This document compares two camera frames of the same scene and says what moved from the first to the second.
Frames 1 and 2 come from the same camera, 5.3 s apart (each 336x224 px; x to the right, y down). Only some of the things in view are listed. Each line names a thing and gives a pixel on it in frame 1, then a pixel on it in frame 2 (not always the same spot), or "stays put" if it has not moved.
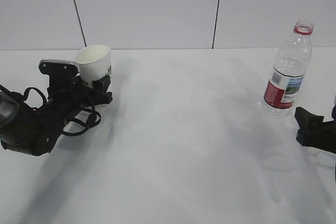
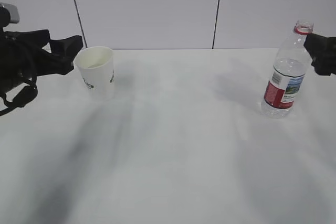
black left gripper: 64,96 to 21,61
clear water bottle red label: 285,84 stays put
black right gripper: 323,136 to 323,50
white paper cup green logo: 95,62 stays put
